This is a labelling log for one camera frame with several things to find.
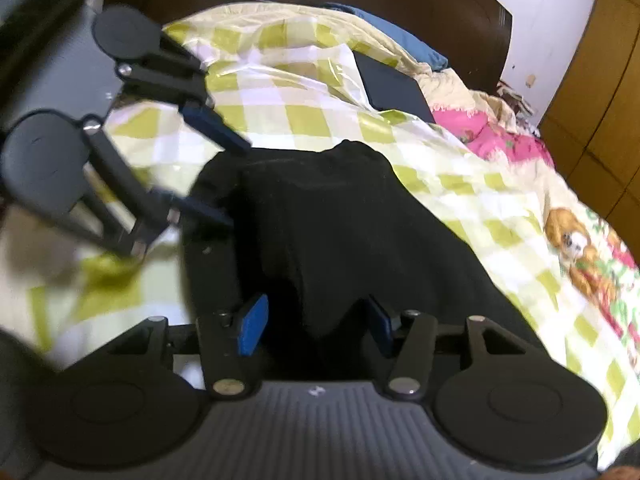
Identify wooden wardrobe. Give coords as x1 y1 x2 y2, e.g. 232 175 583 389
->
537 0 640 231

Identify blue pillow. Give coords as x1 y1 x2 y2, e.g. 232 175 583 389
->
322 2 448 72

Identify yellow-green checked bedsheet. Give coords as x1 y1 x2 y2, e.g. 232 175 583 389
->
0 2 640 471

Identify black pants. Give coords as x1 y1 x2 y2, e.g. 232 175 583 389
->
182 140 546 391

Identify pink floral blanket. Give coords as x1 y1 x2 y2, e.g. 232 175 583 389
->
432 85 556 168

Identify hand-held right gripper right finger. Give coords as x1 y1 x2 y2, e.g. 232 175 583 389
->
367 295 546 401

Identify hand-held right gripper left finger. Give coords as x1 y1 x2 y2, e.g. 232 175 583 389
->
107 294 269 401

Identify heap of crumpled clothes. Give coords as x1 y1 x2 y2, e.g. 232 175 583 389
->
495 80 543 136

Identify dark blue folded cloth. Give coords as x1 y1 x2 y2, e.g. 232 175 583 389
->
352 51 436 123

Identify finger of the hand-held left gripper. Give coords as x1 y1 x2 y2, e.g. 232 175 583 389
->
70 116 235 257
116 27 252 157

